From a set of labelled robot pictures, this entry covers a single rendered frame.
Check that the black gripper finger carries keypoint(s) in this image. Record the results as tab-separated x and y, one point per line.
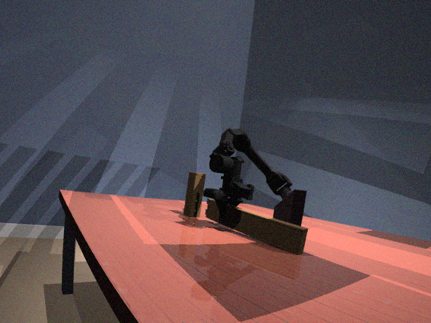
234	202
222	204

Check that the brown wooden post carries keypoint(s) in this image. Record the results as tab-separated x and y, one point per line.
194	195

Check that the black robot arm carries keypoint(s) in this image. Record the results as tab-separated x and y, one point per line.
221	162

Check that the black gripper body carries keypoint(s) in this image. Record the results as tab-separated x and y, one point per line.
222	192

